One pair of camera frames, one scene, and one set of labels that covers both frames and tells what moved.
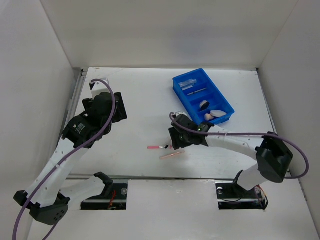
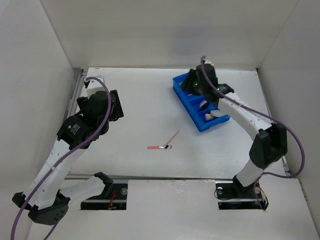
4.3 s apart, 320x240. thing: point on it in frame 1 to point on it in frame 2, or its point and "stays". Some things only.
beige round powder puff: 217,113 stays
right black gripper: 176,142 to 187,84
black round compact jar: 204,104 stays
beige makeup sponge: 208,116 stays
